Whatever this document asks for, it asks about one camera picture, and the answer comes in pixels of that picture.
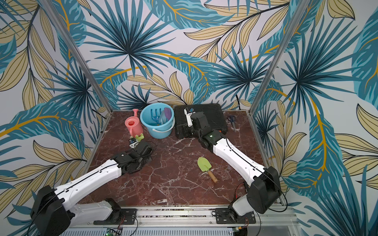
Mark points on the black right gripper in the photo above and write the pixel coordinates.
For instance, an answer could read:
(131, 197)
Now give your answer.
(183, 129)

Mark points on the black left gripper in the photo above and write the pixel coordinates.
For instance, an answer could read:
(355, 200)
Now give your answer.
(149, 159)

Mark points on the green fork wooden handle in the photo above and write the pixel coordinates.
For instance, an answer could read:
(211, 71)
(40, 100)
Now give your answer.
(138, 138)

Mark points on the purple shovel pink handle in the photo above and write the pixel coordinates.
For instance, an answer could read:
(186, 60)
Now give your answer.
(167, 113)

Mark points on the pink plastic watering can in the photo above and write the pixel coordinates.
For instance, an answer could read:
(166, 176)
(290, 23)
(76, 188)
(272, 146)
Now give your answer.
(134, 125)

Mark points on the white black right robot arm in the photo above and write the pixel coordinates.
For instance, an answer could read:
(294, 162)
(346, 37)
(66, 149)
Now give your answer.
(263, 183)

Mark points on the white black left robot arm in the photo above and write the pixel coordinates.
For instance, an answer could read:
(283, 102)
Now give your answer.
(55, 209)

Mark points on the black plastic tool case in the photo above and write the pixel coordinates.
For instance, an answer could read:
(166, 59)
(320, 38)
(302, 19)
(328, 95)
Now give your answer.
(212, 112)

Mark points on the light blue plastic bucket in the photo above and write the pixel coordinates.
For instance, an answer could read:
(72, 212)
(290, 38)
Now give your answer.
(157, 131)

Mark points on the blue handled scissors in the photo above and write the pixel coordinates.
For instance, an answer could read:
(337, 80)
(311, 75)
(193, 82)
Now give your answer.
(232, 119)

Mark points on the green trowel wooden handle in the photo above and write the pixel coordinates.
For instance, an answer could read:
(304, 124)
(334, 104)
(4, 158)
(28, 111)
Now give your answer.
(205, 166)

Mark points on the aluminium front rail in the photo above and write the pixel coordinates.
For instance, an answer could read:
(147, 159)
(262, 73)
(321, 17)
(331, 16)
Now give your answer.
(206, 220)

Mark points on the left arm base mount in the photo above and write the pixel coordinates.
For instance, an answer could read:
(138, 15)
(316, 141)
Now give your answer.
(119, 215)

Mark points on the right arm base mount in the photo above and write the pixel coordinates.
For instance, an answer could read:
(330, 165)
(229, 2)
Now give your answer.
(230, 216)

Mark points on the aluminium left corner post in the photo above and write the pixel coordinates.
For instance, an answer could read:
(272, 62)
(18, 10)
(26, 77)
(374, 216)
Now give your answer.
(58, 22)

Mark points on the aluminium corner post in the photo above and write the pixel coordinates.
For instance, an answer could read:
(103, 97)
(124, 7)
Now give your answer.
(58, 22)
(300, 10)

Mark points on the aluminium right corner post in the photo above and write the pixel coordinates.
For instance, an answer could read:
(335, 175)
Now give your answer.
(300, 10)

